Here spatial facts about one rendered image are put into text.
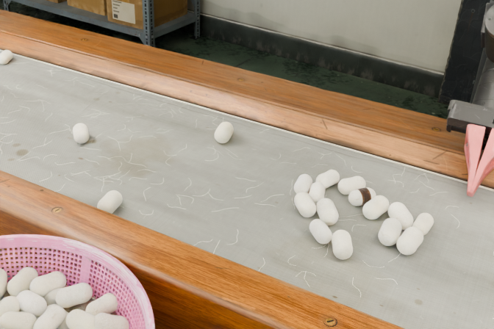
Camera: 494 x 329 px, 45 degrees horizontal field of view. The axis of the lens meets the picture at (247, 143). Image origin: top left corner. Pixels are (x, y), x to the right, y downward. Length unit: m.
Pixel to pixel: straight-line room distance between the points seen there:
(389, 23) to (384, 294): 2.33
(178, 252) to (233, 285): 0.07
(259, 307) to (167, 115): 0.42
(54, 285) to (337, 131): 0.43
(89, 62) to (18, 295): 0.53
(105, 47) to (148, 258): 0.56
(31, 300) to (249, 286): 0.20
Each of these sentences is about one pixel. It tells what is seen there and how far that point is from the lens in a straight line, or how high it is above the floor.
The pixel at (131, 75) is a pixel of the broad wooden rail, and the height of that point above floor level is 0.75.
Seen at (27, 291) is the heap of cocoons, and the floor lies 0.74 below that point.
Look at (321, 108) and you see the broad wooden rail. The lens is 0.86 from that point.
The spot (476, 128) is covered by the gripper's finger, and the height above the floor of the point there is 0.82.
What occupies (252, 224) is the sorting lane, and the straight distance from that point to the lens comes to 0.66.
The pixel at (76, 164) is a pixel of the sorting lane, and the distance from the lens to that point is 0.77.
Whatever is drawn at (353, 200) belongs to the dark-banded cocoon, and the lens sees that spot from 0.69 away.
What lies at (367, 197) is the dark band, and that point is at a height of 0.75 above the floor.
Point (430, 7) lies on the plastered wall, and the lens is 2.79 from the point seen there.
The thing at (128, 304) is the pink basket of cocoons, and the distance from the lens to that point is 0.56.
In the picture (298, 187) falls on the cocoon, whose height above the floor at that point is 0.75.
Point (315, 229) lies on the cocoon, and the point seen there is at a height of 0.75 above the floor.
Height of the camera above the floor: 1.14
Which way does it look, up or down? 30 degrees down
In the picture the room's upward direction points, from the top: 3 degrees clockwise
